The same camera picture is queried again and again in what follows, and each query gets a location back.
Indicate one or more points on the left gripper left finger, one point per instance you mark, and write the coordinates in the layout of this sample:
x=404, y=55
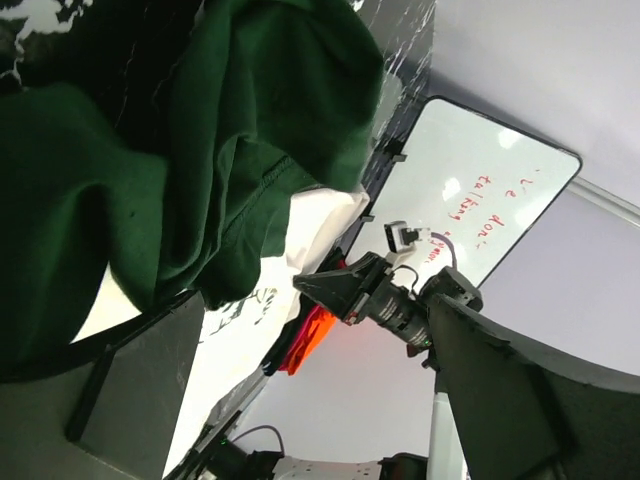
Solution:
x=105, y=407

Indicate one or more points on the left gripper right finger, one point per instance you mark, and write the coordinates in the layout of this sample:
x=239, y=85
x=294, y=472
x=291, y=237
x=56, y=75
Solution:
x=526, y=410

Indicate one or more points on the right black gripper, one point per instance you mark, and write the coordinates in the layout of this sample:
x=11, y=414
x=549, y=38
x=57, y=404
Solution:
x=366, y=290

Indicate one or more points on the white and green t-shirt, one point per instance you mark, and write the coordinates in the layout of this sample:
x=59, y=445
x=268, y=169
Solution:
x=149, y=148

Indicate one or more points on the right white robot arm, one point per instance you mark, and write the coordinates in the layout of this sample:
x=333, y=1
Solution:
x=223, y=459

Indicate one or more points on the folded orange t-shirt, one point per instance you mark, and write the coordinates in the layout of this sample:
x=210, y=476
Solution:
x=316, y=326

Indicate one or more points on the white dry-erase board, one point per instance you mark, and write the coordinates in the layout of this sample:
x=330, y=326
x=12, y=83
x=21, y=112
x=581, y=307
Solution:
x=477, y=184

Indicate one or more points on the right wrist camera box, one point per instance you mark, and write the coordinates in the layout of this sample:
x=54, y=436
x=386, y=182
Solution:
x=401, y=238

